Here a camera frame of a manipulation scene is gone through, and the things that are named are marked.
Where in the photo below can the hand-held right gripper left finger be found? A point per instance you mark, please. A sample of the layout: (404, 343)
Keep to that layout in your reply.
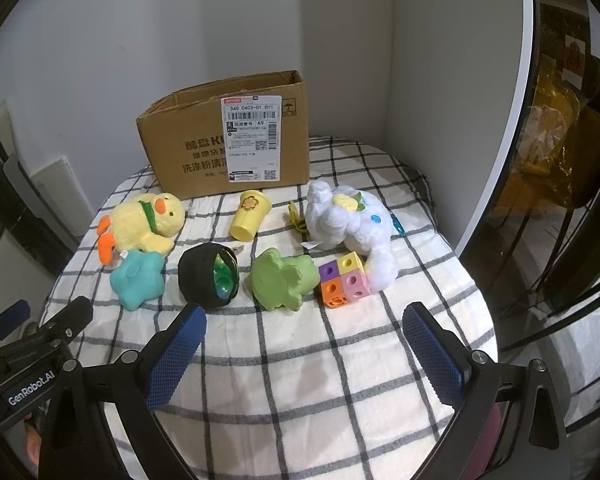
(175, 355)

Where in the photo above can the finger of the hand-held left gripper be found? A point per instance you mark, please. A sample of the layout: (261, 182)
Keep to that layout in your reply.
(7, 312)
(67, 317)

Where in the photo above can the black grey case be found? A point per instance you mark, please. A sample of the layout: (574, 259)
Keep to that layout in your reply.
(15, 200)

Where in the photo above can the green frog toy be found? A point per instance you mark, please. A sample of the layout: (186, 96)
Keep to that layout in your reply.
(280, 280)

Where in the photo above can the black metal frame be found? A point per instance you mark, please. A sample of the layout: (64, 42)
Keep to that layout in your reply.
(592, 185)

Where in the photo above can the yellow flower toy cup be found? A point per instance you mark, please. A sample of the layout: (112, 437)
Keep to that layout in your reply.
(247, 220)

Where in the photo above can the white plush dog toy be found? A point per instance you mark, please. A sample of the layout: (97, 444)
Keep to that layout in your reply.
(340, 225)

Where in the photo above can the person's left hand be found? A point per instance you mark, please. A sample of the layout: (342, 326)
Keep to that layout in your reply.
(31, 440)

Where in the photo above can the white black checked blanket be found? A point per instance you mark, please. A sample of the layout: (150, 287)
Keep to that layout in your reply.
(305, 385)

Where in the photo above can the white ribbed panel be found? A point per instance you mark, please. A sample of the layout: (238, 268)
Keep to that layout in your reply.
(60, 195)

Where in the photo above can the black green toy wheel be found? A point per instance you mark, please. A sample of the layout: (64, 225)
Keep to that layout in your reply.
(200, 270)

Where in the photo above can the yellow duck plush toy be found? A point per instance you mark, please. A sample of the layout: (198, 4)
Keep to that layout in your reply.
(140, 220)

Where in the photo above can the blue keyring clip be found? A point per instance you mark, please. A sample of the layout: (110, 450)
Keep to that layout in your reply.
(398, 225)

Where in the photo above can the brown cardboard box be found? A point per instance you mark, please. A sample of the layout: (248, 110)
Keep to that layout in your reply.
(190, 135)

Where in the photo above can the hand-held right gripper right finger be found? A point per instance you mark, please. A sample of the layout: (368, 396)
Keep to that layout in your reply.
(432, 357)

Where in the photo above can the small yellow black toy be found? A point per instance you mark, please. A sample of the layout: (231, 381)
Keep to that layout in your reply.
(296, 220)

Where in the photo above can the orange plastic bag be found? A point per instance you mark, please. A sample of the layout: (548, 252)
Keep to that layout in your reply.
(555, 125)

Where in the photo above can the colourful toy block cube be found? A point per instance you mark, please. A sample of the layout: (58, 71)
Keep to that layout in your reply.
(342, 280)

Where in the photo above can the teal star toy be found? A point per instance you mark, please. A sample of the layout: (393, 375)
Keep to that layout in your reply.
(137, 280)

